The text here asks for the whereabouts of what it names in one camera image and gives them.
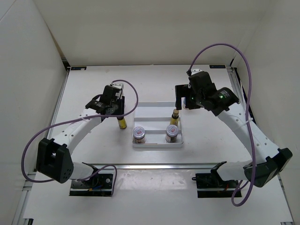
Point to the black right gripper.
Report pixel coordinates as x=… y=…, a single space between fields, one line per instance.
x=183 y=91

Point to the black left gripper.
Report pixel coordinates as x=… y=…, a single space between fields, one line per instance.
x=120 y=111

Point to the small yellow-label bottle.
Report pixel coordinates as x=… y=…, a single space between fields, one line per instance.
x=174 y=117
x=122 y=122

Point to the short spice jar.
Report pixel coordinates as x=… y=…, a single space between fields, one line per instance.
x=139 y=135
x=172 y=132

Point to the tall blue-label jar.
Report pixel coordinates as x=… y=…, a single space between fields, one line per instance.
x=184 y=103

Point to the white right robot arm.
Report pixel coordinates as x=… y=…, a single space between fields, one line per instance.
x=268 y=160

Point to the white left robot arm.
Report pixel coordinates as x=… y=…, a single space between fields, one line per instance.
x=54 y=155

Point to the white divided tray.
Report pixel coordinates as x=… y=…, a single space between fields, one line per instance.
x=154 y=118

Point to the right dark corner label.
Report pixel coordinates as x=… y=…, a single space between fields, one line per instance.
x=217 y=66

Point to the dark corner label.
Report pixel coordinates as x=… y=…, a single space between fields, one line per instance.
x=78 y=68
x=217 y=66

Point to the left dark corner label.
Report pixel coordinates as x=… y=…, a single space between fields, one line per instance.
x=78 y=68

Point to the aluminium frame rail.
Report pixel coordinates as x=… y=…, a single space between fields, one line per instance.
x=165 y=166

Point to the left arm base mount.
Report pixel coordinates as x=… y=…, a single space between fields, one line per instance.
x=102 y=184

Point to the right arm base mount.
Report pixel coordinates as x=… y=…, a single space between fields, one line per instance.
x=210 y=185

